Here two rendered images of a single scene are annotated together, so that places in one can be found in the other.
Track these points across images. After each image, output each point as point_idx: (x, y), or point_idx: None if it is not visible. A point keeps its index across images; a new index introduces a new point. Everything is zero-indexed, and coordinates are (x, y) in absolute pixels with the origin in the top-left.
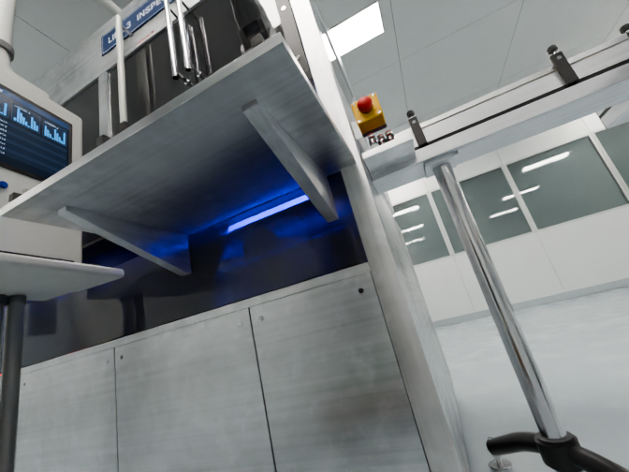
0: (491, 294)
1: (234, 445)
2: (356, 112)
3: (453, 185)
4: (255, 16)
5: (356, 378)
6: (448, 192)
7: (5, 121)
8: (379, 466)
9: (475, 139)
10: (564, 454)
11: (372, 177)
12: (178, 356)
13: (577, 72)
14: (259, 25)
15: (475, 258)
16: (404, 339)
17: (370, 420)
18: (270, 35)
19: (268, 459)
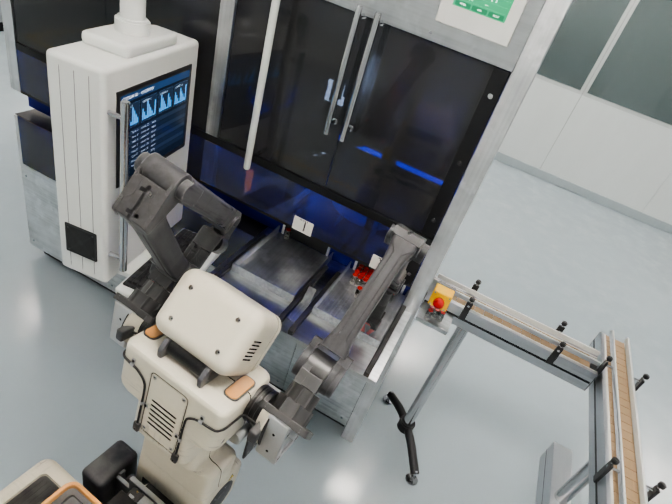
0: (428, 382)
1: (269, 357)
2: (432, 297)
3: (458, 339)
4: (394, 285)
5: (341, 380)
6: (453, 339)
7: (154, 120)
8: (332, 404)
9: (486, 340)
10: (404, 429)
11: (421, 305)
12: None
13: (556, 361)
14: (394, 287)
15: (436, 368)
16: (371, 386)
17: (338, 393)
18: (397, 292)
19: (284, 371)
